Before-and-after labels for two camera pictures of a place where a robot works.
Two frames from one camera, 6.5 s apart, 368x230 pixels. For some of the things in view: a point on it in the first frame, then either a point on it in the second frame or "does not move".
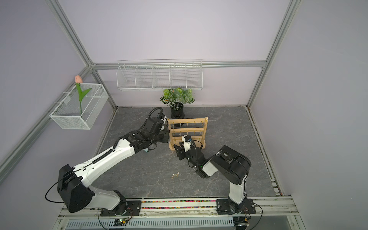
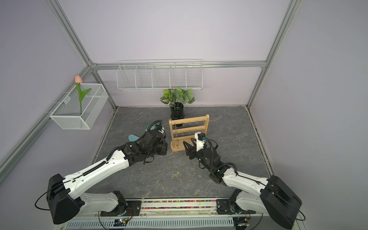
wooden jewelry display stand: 195,127 does not move
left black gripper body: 162,137 → 161,148
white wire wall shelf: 159,74 does not move
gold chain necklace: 174,175 does not move
